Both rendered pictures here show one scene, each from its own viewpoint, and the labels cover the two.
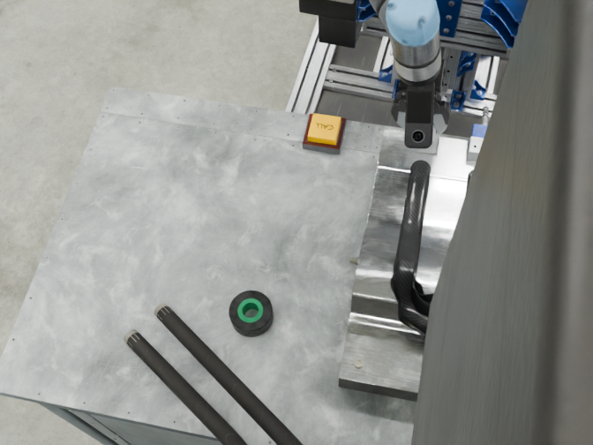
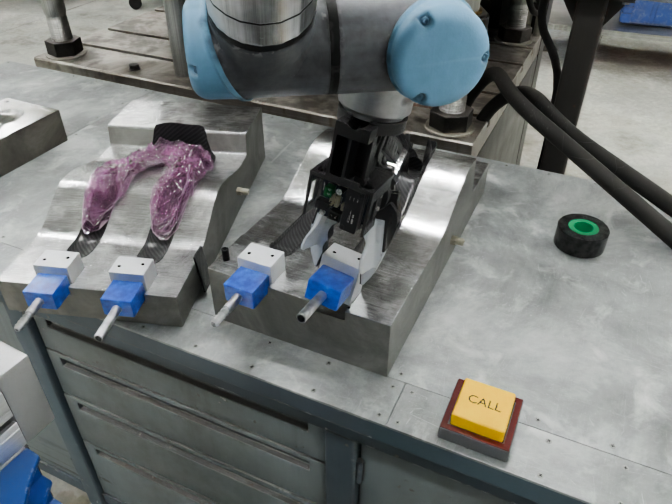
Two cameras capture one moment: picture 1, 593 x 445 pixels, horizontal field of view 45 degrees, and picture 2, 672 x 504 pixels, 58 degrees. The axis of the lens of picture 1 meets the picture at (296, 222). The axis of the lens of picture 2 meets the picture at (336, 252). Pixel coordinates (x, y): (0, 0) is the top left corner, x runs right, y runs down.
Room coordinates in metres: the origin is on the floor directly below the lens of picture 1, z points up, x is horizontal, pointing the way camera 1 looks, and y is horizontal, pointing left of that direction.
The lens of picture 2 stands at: (1.32, -0.19, 1.39)
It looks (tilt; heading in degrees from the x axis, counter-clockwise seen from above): 37 degrees down; 188
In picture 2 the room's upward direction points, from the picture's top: straight up
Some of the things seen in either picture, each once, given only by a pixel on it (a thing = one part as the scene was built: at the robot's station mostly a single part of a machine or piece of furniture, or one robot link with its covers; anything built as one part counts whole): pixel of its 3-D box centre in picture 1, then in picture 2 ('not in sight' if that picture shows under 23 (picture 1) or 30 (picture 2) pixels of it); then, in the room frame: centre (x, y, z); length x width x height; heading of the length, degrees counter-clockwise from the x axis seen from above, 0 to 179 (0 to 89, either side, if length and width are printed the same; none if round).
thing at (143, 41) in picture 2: not in sight; (299, 52); (-0.50, -0.54, 0.76); 1.30 x 0.84 x 0.07; 72
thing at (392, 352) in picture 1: (433, 257); (369, 211); (0.52, -0.24, 0.87); 0.50 x 0.26 x 0.14; 162
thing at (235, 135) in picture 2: not in sight; (153, 193); (0.50, -0.61, 0.86); 0.50 x 0.26 x 0.11; 0
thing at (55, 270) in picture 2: not in sight; (43, 295); (0.77, -0.66, 0.86); 0.13 x 0.05 x 0.05; 0
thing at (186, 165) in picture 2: not in sight; (152, 172); (0.50, -0.60, 0.90); 0.26 x 0.18 x 0.08; 0
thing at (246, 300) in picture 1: (251, 313); (581, 235); (0.47, 0.10, 0.82); 0.08 x 0.08 x 0.04
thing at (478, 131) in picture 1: (483, 132); (242, 292); (0.76, -0.38, 0.89); 0.13 x 0.05 x 0.05; 162
